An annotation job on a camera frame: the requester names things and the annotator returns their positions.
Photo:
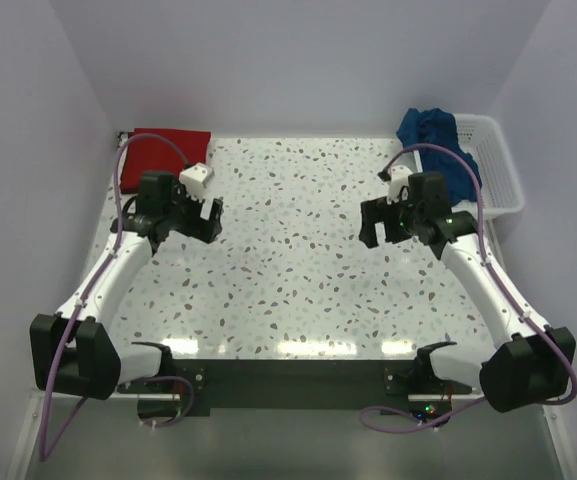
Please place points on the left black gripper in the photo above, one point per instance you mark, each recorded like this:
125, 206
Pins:
200, 228

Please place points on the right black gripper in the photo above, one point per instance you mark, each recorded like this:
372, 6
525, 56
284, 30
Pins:
375, 211

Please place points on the blue t shirt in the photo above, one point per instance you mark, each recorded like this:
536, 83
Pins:
438, 127

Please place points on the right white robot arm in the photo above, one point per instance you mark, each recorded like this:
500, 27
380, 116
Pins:
532, 361

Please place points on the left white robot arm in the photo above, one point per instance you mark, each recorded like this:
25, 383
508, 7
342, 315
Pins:
72, 351

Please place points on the folded red t shirt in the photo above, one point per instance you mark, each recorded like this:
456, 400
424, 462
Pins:
151, 154

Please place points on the white plastic basket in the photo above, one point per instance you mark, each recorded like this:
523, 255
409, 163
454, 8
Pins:
482, 138

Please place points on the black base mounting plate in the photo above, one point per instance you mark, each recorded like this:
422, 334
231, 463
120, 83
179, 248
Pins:
315, 385

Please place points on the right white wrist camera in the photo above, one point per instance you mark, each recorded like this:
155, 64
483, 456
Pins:
397, 178

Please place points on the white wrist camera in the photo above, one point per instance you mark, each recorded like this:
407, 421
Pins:
397, 178
196, 179

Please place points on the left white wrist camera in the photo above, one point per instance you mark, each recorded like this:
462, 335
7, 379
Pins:
196, 179

